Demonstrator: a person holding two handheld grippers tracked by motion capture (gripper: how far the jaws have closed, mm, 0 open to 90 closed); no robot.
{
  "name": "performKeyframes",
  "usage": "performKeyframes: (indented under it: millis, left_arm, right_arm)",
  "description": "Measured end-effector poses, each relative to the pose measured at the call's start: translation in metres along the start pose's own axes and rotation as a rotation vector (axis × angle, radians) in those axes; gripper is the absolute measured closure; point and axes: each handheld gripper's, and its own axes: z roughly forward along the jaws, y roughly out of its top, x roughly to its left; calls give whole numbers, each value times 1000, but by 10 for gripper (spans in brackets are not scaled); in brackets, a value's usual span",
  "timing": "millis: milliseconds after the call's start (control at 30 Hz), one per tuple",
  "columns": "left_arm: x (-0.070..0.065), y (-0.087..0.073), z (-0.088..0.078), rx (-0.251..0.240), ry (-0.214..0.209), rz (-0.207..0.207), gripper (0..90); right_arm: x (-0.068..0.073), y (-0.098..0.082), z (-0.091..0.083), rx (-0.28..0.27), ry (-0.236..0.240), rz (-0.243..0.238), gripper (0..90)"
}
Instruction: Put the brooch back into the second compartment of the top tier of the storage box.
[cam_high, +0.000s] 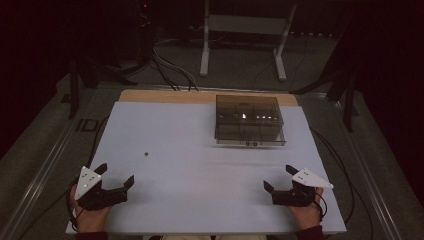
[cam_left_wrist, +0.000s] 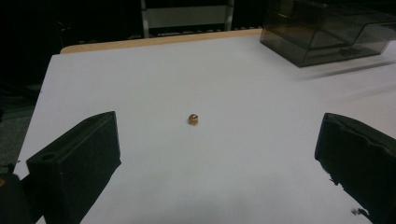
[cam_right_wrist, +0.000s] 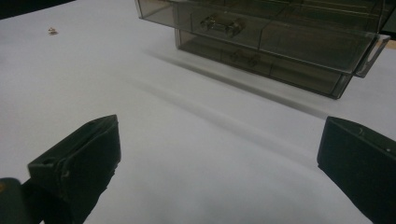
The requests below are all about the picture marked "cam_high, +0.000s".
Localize person's left hand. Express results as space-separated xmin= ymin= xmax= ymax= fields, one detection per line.
xmin=69 ymin=194 xmax=112 ymax=233

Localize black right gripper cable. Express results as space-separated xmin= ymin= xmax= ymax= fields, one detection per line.
xmin=309 ymin=127 xmax=375 ymax=240

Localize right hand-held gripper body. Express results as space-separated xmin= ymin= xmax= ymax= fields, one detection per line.
xmin=271 ymin=167 xmax=335 ymax=208

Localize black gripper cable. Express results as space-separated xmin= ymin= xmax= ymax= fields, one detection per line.
xmin=309 ymin=127 xmax=375 ymax=240
xmin=17 ymin=114 xmax=111 ymax=240

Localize person's right hand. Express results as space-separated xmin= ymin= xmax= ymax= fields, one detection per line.
xmin=288 ymin=187 xmax=325 ymax=231

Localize smoky transparent plastic drawer box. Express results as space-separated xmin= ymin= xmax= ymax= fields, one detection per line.
xmin=214 ymin=94 xmax=287 ymax=148

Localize bundle of floor cables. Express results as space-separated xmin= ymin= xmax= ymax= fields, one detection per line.
xmin=99 ymin=36 xmax=201 ymax=92

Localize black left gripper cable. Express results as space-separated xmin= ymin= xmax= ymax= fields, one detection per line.
xmin=17 ymin=114 xmax=111 ymax=240

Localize white metal stand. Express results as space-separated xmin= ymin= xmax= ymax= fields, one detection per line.
xmin=199 ymin=0 xmax=299 ymax=82

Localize dark red right sleeve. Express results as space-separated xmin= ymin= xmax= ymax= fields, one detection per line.
xmin=295 ymin=225 xmax=326 ymax=240

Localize dark red left sleeve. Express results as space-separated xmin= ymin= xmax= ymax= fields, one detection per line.
xmin=75 ymin=231 xmax=110 ymax=240

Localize dark red sleeve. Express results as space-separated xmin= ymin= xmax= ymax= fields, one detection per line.
xmin=75 ymin=231 xmax=110 ymax=240
xmin=295 ymin=225 xmax=326 ymax=240

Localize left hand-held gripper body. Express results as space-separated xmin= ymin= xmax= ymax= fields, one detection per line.
xmin=73 ymin=165 xmax=129 ymax=211

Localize black device with red light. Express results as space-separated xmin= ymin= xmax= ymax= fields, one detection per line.
xmin=135 ymin=0 xmax=155 ymax=64

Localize black tripod stand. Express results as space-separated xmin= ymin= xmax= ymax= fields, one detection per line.
xmin=67 ymin=56 xmax=138 ymax=121
xmin=288 ymin=68 xmax=360 ymax=134

